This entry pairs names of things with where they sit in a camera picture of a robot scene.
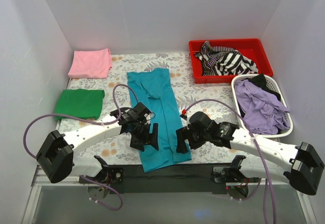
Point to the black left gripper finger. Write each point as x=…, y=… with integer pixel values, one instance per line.
x=137, y=142
x=153, y=137

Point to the floral patterned table mat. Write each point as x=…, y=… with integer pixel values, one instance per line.
x=116, y=150

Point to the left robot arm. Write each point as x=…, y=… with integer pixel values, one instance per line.
x=58, y=156

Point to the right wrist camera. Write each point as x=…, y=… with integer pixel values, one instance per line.
x=185, y=115

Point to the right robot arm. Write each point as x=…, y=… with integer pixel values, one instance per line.
x=299, y=166

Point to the folded pink shirt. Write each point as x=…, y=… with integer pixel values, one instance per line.
x=91, y=64

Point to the lavender shirt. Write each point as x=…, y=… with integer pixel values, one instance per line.
x=266, y=109

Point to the black garment in basket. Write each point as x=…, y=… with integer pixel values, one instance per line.
x=260, y=81

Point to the white perforated laundry basket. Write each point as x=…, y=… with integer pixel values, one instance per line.
x=279, y=130

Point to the black white striped shirt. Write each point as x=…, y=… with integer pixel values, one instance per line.
x=224, y=61

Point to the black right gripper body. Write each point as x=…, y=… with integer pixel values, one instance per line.
x=189, y=136

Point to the red plastic tray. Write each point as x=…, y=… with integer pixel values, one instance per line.
x=251, y=48

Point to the folded green shirt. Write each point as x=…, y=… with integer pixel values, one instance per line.
x=81, y=103

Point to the teal t-shirt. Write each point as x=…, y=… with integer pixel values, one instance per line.
x=154, y=90

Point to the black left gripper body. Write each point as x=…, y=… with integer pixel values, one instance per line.
x=143, y=134

